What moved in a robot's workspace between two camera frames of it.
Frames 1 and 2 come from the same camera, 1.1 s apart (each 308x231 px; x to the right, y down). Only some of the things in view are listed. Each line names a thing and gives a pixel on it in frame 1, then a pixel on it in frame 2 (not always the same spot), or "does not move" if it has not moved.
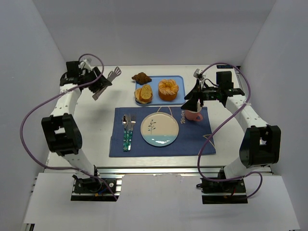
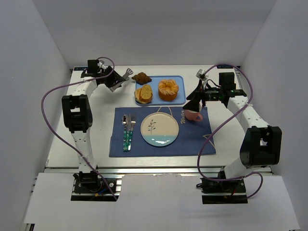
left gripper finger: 96,86 to 113,85
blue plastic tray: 156,80 does not move
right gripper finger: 192,97 does not move
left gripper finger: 102,80 to 118,77
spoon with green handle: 124,121 does not move
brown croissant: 142,78 does not move
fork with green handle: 133,121 does not move
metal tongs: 111,76 to 129,71
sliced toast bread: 143,95 does not move
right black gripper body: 199,94 does not move
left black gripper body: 96,80 to 113,78
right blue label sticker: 224,67 does not move
